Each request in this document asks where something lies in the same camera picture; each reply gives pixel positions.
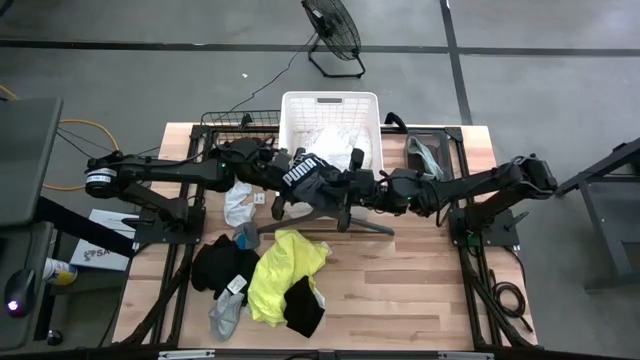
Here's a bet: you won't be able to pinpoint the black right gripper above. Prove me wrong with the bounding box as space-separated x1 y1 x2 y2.
323 147 390 234

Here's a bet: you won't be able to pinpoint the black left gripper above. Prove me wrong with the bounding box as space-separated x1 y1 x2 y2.
258 146 307 223

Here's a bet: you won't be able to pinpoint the black grey Puma shorts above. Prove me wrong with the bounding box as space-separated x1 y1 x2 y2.
280 152 351 211

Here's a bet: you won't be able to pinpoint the large white garment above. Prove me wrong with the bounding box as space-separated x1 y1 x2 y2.
292 124 374 171

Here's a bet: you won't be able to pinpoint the white sock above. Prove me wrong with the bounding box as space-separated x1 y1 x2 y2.
223 180 256 228

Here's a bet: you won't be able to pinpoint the black clothes hanger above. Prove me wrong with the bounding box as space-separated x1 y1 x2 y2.
257 207 396 237

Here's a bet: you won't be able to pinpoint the grey blue sock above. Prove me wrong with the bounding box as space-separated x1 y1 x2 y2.
232 221 261 251

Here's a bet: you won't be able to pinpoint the grey green sock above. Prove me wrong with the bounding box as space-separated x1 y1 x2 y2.
407 135 445 182

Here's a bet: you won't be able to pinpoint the black garment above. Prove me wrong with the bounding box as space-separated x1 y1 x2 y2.
190 233 261 306

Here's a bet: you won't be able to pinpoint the yellow shirt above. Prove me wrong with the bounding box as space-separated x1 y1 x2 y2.
247 228 331 329

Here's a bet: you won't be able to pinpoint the small black cloth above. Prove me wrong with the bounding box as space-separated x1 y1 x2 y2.
282 274 326 339

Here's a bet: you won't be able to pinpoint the white plastic laundry basket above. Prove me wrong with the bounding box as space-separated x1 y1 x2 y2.
275 90 385 221

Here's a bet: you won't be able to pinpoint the translucent grey plastic bin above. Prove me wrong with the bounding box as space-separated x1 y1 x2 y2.
403 128 454 184

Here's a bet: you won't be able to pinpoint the black floor fan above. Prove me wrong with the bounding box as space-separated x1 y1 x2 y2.
300 0 366 80

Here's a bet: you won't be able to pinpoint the white printed box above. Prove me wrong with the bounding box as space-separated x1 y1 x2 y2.
69 208 139 272

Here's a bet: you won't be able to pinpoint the white yellow can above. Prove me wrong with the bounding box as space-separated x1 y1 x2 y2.
42 257 79 287

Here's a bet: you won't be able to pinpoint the dark grey monitor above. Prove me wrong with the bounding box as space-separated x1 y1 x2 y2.
0 96 65 229

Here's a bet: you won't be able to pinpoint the black side table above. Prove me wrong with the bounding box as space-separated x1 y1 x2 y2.
554 137 640 291

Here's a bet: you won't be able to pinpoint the dark side desk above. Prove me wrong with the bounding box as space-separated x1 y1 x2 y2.
0 219 56 351

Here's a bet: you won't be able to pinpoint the black computer mouse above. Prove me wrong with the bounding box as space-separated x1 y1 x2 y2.
3 268 37 320

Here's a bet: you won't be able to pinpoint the black wire basket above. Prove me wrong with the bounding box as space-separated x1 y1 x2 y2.
199 109 281 179

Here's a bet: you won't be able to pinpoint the black curved handle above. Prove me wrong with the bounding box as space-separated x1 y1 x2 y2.
383 112 409 132

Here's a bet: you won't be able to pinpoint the black fan power cable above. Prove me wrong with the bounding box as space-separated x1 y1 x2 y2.
214 32 319 124

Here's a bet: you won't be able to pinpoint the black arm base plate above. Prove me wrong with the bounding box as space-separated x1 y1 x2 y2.
449 207 521 249
133 207 206 246

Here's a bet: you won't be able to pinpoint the black metal table frame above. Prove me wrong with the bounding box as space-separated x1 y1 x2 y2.
117 123 539 351

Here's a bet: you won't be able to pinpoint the coiled black cable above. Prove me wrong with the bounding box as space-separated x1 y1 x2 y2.
487 269 534 334

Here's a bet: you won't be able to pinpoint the black floor cable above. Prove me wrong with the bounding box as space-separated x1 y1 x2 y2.
55 127 162 166

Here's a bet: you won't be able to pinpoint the yellow extension cord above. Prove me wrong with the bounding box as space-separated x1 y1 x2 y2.
0 84 121 192

